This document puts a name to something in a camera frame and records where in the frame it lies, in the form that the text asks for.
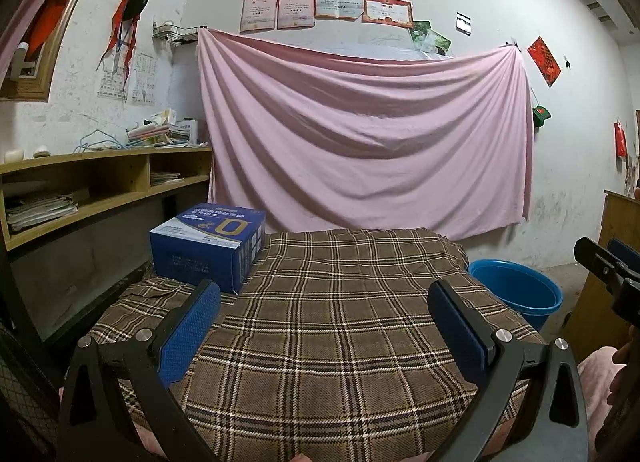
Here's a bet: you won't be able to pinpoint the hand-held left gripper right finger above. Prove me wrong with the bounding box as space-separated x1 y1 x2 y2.
427 279 591 462

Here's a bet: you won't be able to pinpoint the pink curtain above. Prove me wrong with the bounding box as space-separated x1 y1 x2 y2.
0 0 96 88

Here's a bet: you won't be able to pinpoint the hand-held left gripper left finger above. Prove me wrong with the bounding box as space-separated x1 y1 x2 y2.
57 279 222 462

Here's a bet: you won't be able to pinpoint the blue cable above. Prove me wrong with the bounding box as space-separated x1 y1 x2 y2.
75 129 128 153

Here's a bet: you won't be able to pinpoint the wooden window frame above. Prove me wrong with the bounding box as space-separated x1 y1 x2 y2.
0 0 113 103

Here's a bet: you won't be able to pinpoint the person's right hand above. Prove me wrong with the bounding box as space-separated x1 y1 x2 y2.
606 342 640 410

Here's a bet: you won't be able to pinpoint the blue plastic basin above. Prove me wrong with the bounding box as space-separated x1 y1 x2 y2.
468 258 563 330

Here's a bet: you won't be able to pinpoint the pink hanging sheet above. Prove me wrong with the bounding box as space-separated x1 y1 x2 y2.
197 27 535 242

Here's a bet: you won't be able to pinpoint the red hanging scarves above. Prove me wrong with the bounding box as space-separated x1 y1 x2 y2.
96 0 151 93

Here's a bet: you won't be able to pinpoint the orange cloth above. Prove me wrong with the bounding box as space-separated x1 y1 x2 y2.
25 0 93 60

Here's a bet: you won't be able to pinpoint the stack of books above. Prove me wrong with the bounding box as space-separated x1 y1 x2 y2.
126 110 211 148

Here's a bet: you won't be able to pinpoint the blue cardboard box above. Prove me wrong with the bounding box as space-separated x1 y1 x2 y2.
149 202 267 294

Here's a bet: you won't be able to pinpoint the wooden cabinet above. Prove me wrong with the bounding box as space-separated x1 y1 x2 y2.
565 189 640 363

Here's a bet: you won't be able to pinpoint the white wall chart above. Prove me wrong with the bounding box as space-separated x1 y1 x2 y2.
132 53 158 106
97 53 128 99

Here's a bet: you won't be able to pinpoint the red paper decoration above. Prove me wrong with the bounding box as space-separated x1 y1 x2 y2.
527 36 562 88

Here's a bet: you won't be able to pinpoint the wire wall rack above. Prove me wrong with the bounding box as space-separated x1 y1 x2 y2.
152 21 201 44

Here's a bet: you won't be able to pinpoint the brown plaid blanket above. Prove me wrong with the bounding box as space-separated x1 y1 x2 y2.
87 228 546 462

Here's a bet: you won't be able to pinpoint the wooden shelf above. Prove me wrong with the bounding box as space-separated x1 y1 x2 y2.
0 146 215 252

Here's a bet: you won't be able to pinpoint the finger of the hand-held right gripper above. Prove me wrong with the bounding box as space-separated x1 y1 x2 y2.
607 238 640 266
573 237 627 289

